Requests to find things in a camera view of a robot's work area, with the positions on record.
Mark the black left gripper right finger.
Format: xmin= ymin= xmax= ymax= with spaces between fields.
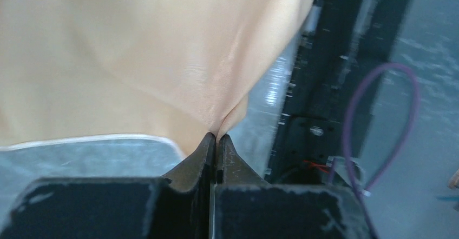
xmin=216 ymin=135 xmax=269 ymax=188

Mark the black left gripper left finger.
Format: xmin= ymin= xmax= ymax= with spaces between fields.
xmin=160 ymin=132 xmax=216 ymax=238

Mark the peach satin napkin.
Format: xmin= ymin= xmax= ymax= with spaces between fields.
xmin=1 ymin=0 xmax=313 ymax=155

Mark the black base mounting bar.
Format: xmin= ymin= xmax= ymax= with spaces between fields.
xmin=265 ymin=0 xmax=410 ymax=184

